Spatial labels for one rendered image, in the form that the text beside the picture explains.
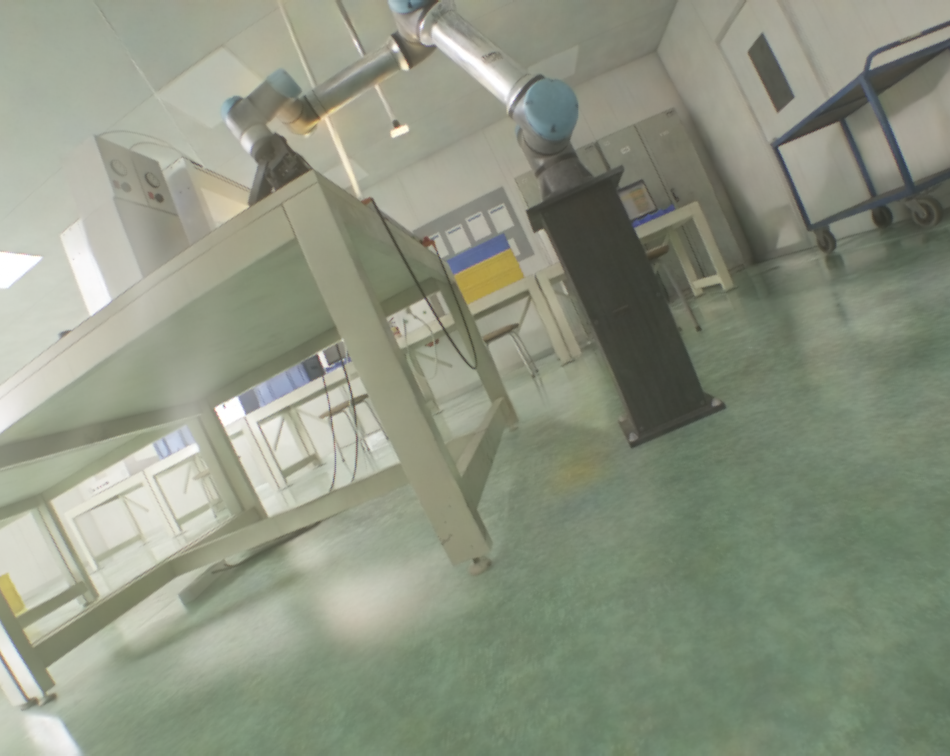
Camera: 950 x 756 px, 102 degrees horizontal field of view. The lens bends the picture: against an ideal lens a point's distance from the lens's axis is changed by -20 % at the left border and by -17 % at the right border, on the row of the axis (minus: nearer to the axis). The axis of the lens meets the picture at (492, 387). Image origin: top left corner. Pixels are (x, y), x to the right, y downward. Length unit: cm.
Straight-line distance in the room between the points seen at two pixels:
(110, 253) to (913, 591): 148
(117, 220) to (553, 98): 102
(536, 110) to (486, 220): 465
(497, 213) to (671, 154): 205
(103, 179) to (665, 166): 502
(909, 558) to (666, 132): 535
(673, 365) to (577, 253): 34
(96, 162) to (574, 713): 142
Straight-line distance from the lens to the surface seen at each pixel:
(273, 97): 127
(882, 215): 408
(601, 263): 111
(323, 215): 84
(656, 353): 112
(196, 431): 255
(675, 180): 553
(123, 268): 130
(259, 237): 89
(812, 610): 53
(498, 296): 369
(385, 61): 136
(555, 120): 107
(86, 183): 143
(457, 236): 569
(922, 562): 56
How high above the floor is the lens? 34
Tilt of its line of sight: 4 degrees down
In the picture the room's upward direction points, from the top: 25 degrees counter-clockwise
